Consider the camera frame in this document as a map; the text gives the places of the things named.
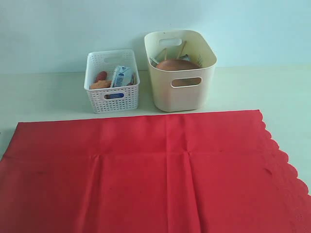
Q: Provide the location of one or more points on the orange fried chicken piece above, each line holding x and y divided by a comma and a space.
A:
101, 84

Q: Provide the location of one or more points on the pale blue ceramic bowl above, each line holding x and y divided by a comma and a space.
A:
154, 62

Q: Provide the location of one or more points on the stainless steel cup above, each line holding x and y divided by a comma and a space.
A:
185, 57

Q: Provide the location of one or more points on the blue white milk carton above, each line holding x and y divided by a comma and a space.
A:
122, 76

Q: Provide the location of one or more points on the red scalloped table cloth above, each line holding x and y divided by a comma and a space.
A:
215, 172

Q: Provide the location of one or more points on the cream plastic bin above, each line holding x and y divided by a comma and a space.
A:
166, 97

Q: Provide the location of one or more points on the brown wooden plate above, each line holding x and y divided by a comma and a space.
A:
179, 65

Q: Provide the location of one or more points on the red sausage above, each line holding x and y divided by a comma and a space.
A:
101, 76

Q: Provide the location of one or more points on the white woven plastic basket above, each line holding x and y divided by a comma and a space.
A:
113, 99

